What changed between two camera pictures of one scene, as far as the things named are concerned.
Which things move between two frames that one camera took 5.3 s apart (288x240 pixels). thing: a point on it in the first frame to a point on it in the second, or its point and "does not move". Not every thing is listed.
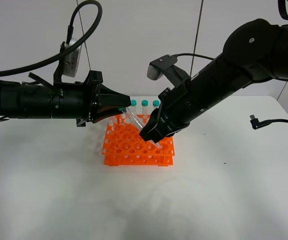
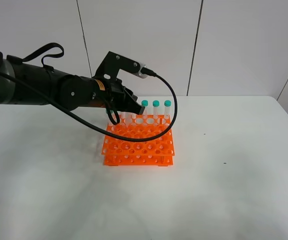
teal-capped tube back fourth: [144, 103] does not move
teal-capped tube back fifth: [155, 104] does not move
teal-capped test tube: [133, 118] to [128, 118]
